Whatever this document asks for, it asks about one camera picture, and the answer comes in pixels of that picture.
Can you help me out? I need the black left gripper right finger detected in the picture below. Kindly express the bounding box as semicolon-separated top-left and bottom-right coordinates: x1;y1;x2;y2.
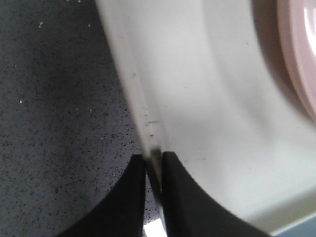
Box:
161;152;267;237

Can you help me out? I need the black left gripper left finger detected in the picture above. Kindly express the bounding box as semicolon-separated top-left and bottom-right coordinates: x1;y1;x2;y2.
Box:
59;155;146;237

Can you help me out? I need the cream bear serving tray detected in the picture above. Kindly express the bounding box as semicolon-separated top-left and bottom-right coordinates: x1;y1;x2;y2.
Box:
96;0;316;237

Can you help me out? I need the pink round plate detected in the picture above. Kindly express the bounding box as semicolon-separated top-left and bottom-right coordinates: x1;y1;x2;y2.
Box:
276;0;316;119

